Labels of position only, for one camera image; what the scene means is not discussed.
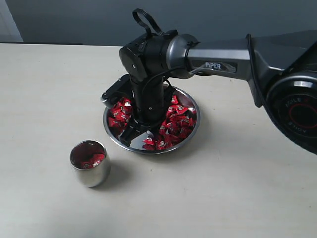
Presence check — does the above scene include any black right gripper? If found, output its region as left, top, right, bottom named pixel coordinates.
left=119, top=76, right=166, bottom=146

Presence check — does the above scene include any red candy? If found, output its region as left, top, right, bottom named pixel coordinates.
left=171, top=95, right=179, bottom=105
left=142, top=137, right=156, bottom=151
left=179, top=117, right=195, bottom=128
left=85, top=153, right=105, bottom=168
left=155, top=134, right=181, bottom=150

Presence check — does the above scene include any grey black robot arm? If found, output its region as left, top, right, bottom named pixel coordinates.
left=119, top=30, right=317, bottom=153

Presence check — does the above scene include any round steel plate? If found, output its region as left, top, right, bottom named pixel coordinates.
left=103, top=87, right=201, bottom=155

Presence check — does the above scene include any steel cup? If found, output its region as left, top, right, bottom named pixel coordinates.
left=69, top=140, right=111, bottom=187

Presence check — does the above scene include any red wrapped candy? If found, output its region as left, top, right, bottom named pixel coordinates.
left=155, top=134, right=181, bottom=150
left=142, top=137, right=156, bottom=151
left=179, top=117, right=195, bottom=128
left=171, top=95, right=179, bottom=105

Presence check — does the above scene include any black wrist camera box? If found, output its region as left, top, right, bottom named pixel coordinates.
left=101, top=74, right=132, bottom=109

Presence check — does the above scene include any black cable loop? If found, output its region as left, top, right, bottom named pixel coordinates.
left=132, top=8, right=171, bottom=38

